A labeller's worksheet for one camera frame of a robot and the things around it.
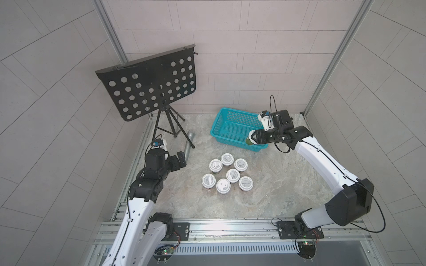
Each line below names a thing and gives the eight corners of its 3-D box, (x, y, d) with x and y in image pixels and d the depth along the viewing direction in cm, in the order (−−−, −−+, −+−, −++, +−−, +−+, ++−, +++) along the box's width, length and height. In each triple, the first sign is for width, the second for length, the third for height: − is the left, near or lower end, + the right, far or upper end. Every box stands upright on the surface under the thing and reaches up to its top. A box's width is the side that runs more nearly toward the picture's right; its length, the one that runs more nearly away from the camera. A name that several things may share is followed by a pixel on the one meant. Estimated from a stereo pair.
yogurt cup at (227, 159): (219, 166, 93) (219, 160, 87) (223, 158, 97) (223, 151, 91) (230, 170, 92) (231, 164, 86) (233, 162, 95) (234, 155, 89)
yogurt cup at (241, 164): (234, 174, 90) (235, 169, 85) (233, 164, 94) (234, 158, 89) (246, 174, 90) (248, 169, 85) (245, 164, 94) (246, 158, 89)
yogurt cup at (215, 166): (212, 177, 89) (211, 171, 84) (208, 167, 93) (208, 161, 88) (223, 173, 91) (223, 167, 85) (219, 163, 94) (219, 157, 89)
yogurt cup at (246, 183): (238, 193, 84) (239, 188, 78) (237, 181, 88) (239, 176, 82) (251, 193, 84) (254, 188, 78) (250, 182, 88) (252, 176, 82)
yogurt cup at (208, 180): (207, 193, 84) (206, 188, 78) (201, 183, 87) (199, 178, 81) (218, 186, 86) (217, 180, 80) (211, 177, 89) (210, 171, 83)
